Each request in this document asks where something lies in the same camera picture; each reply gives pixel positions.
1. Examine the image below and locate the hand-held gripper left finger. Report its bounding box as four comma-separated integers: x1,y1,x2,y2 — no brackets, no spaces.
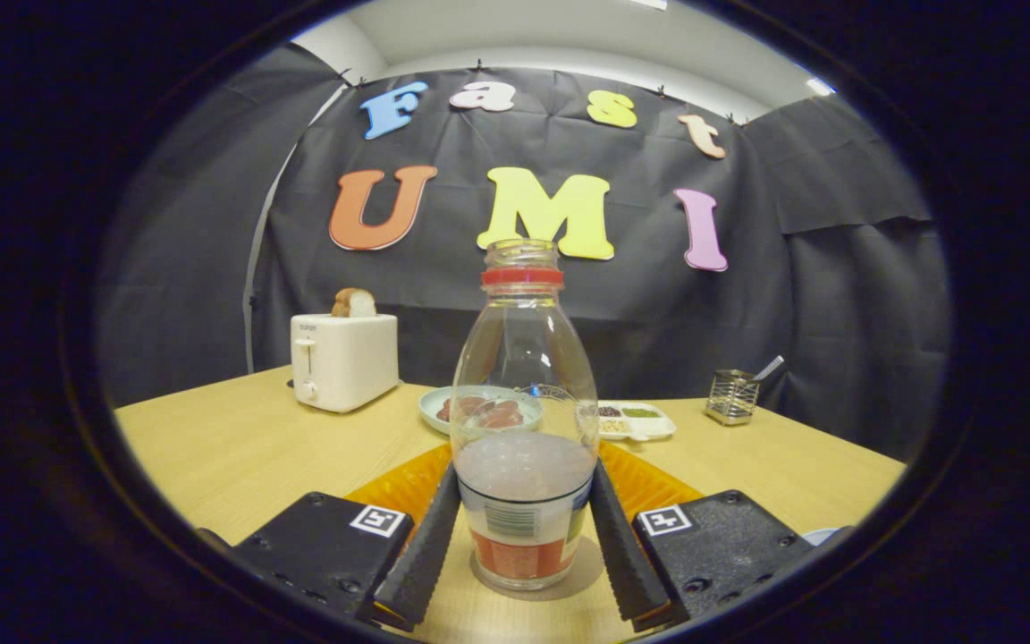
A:
196,443,464,634

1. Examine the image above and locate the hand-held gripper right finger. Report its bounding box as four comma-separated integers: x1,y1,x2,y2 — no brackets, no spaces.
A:
588,440,856,633

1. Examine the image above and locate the clear bottle with red label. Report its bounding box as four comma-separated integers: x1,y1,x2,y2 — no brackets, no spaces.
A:
449,238,602,592

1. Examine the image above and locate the white divided dish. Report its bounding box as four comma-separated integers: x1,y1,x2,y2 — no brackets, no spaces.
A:
594,400,678,444

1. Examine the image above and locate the pale green plate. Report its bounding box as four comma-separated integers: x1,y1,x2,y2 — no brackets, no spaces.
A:
418,385,545,436

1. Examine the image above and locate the wooden table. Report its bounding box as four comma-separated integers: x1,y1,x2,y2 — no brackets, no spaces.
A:
113,362,909,643

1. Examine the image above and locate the white toaster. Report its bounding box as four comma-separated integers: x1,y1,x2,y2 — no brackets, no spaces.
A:
290,312,401,414

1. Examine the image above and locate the bread slice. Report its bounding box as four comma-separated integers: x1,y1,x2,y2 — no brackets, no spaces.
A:
331,287,378,319

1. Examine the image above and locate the metal wire holder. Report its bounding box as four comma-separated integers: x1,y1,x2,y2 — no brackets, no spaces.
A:
705,369,760,427

